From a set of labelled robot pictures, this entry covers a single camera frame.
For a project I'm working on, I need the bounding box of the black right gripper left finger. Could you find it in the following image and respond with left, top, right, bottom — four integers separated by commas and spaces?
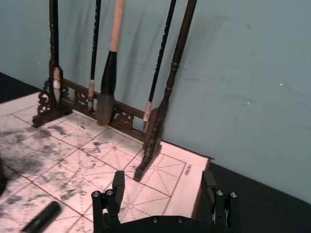
91, 170, 126, 231

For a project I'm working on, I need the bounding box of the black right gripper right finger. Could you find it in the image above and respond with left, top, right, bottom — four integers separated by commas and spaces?
202, 170, 238, 229

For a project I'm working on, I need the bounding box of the white gridded calligraphy practice mat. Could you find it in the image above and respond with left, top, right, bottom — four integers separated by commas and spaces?
0, 91, 215, 233

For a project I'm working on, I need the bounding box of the black cylindrical stick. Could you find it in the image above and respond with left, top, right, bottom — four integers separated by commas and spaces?
20, 200, 62, 233

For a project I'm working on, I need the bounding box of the black brush with white tip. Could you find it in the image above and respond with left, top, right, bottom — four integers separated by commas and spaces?
50, 0, 61, 104

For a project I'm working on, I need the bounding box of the thin black calligraphy brush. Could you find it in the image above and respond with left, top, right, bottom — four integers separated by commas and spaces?
142, 0, 177, 130
87, 0, 102, 110

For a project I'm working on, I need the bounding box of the dark carved wooden brush rack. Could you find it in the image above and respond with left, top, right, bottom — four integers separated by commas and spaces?
32, 0, 198, 182

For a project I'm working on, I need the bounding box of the large tan handled calligraphy brush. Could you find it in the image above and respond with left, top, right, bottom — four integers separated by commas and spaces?
97, 0, 125, 126

